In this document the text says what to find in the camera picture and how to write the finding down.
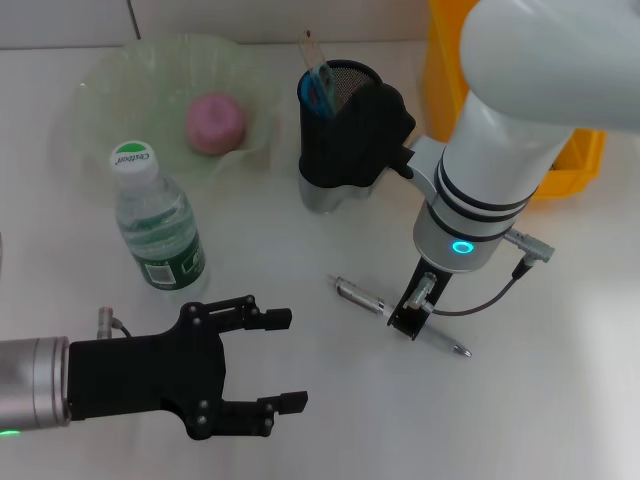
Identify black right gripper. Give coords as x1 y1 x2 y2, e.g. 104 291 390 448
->
387 257 451 341

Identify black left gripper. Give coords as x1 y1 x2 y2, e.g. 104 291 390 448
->
67 294 309 441

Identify clear grey ballpoint pen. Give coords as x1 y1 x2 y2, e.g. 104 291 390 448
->
329 274 473 359

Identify clear green-label water bottle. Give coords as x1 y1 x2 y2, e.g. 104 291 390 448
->
108 141 209 294

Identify blue teal sheathed scissors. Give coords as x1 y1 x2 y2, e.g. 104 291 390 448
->
298 64 337 122

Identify pink peach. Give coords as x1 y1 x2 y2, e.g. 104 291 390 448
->
186 92 247 156

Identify transparent plastic ruler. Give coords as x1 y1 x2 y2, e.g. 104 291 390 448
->
298 30 335 109

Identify black mesh pen holder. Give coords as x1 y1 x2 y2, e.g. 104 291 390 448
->
298 59 384 174

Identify translucent green fruit plate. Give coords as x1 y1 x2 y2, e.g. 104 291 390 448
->
74 33 281 194

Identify yellow plastic bin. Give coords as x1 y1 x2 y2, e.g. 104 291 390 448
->
423 0 607 200

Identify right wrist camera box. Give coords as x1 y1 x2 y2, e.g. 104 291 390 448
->
298 82 417 215

